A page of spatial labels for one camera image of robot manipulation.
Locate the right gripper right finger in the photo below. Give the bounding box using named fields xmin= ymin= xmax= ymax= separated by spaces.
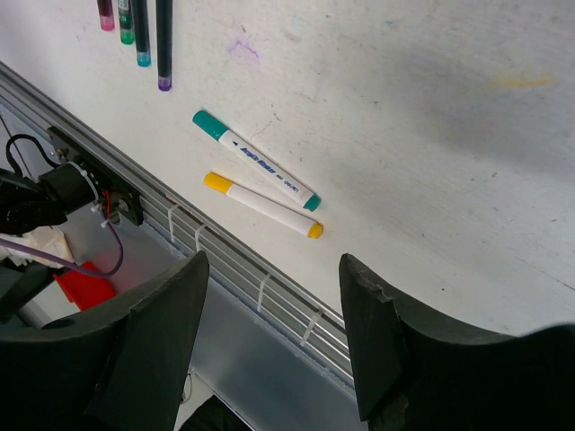
xmin=339 ymin=254 xmax=574 ymax=430

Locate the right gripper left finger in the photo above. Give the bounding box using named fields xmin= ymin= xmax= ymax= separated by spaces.
xmin=1 ymin=252 xmax=209 ymax=430

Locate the green pen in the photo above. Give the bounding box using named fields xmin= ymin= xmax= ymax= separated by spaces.
xmin=118 ymin=0 xmax=134 ymax=45

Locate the blue pen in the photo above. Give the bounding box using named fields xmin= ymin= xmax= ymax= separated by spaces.
xmin=130 ymin=0 xmax=151 ymax=67

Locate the red pen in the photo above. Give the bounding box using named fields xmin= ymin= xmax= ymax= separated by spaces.
xmin=97 ymin=0 xmax=115 ymax=31

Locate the purple pen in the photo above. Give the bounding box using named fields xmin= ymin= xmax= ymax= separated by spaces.
xmin=155 ymin=0 xmax=173 ymax=92

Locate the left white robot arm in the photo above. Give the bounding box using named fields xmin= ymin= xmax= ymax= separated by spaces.
xmin=1 ymin=162 xmax=100 ymax=236

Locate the red bin under table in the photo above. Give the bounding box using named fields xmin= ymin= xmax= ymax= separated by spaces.
xmin=53 ymin=269 xmax=116 ymax=311

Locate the yellow capped white marker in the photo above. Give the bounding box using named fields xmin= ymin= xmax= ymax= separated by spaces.
xmin=203 ymin=172 xmax=323 ymax=239

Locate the green capped white marker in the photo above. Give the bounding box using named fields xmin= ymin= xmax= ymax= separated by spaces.
xmin=191 ymin=110 xmax=322 ymax=212

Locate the aluminium frame rail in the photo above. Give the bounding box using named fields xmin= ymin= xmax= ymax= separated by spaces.
xmin=1 ymin=66 xmax=353 ymax=386

